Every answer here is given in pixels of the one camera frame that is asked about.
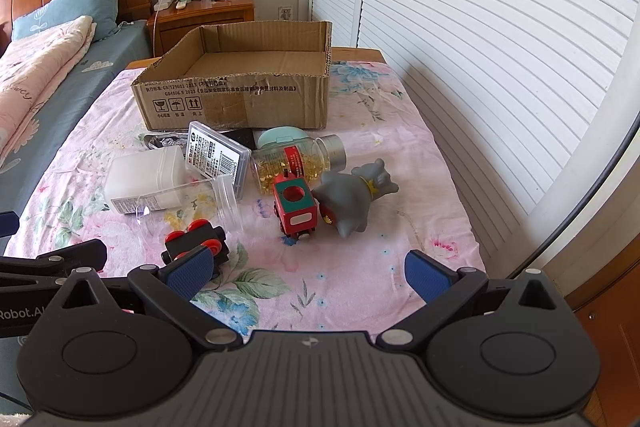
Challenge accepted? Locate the clear labelled plastic box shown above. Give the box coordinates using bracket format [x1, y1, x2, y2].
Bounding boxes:
[184, 121, 251, 200]

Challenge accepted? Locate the pink floral tablecloth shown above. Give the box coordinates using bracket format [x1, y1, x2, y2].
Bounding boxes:
[2, 59, 488, 343]

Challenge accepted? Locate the blue pillow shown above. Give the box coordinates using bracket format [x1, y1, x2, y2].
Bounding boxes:
[11, 0, 122, 42]

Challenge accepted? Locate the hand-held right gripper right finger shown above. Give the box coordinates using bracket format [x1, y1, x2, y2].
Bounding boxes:
[375, 249, 559, 352]

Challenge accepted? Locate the wooden nightstand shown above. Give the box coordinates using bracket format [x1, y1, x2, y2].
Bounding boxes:
[148, 0, 256, 58]

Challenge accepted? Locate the black toy train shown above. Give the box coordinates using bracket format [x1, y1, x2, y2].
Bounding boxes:
[161, 219, 231, 278]

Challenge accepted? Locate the brown cardboard box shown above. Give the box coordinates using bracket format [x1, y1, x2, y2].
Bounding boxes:
[131, 21, 334, 131]

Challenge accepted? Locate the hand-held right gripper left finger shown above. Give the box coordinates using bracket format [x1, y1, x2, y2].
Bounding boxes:
[52, 246, 244, 354]

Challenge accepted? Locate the black power bank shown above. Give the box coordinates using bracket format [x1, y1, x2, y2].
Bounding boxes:
[220, 128, 258, 148]

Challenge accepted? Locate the blue bed sheet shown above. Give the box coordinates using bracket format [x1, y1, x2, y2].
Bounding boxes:
[0, 19, 153, 228]

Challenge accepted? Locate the pink quilt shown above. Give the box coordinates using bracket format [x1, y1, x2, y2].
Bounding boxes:
[0, 15, 97, 172]

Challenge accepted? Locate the grey toy elephant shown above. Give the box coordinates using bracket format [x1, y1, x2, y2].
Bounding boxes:
[312, 158, 401, 240]

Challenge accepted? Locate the teal round case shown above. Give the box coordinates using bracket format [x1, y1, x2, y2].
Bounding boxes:
[256, 127, 306, 150]

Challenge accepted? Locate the red toy train car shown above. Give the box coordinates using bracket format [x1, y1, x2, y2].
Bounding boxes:
[272, 174, 321, 244]

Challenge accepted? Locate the yellow capsule bottle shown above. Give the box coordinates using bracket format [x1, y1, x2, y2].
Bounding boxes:
[250, 134, 347, 195]

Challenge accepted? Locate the white plastic container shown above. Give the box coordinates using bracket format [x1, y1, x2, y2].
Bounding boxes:
[103, 149, 187, 214]

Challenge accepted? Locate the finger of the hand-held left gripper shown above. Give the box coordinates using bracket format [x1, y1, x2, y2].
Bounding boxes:
[0, 239, 109, 293]
[0, 211, 20, 239]

